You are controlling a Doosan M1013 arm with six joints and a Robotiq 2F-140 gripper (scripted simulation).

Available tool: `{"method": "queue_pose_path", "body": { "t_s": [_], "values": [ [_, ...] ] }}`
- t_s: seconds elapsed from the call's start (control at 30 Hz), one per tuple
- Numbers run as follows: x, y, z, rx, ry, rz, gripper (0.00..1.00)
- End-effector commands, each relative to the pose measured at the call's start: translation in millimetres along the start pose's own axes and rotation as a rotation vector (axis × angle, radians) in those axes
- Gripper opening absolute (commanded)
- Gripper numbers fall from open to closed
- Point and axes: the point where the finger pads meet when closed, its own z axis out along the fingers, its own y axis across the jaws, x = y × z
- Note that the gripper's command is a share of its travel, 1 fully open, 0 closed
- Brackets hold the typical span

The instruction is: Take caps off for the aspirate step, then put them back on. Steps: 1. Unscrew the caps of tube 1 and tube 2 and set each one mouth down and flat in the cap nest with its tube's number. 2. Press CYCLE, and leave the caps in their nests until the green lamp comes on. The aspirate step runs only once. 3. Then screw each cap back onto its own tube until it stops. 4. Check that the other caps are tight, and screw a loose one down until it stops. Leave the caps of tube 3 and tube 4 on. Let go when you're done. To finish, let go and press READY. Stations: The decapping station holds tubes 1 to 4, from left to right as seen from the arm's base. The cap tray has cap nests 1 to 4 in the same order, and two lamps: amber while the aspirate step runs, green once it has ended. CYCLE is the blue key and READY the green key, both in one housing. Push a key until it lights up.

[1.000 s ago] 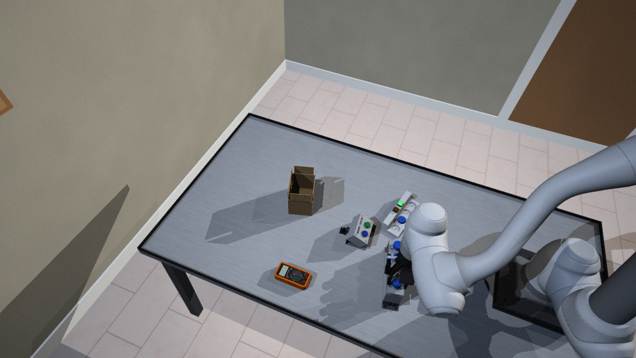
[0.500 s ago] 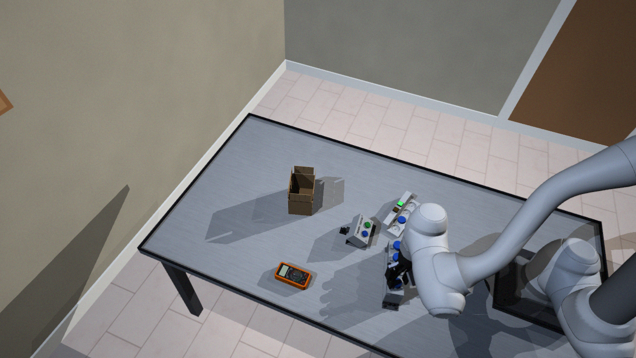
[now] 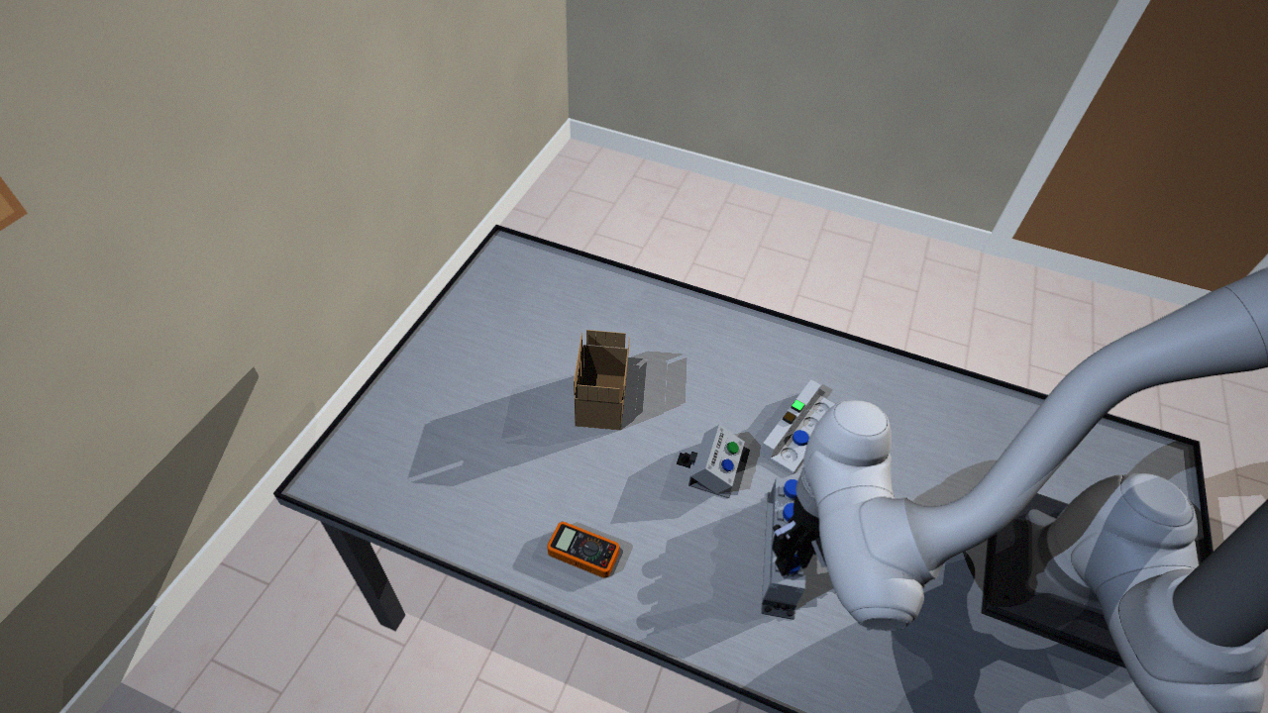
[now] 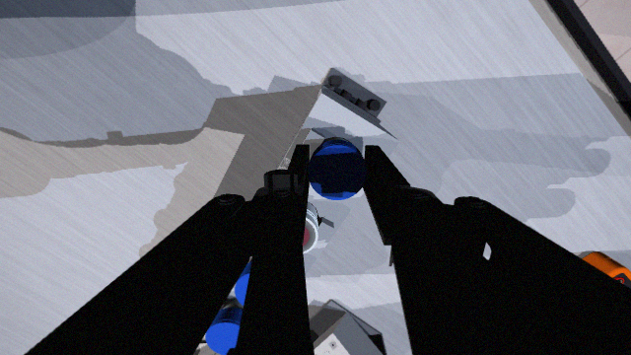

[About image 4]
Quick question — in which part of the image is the orange digital multimeter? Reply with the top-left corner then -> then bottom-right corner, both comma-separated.
583,251 -> 631,289

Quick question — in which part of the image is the white key panel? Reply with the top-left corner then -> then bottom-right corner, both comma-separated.
309,299 -> 387,355

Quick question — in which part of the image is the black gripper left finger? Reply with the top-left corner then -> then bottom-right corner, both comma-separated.
24,144 -> 315,355

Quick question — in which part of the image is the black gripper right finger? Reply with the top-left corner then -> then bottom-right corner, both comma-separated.
363,145 -> 631,355

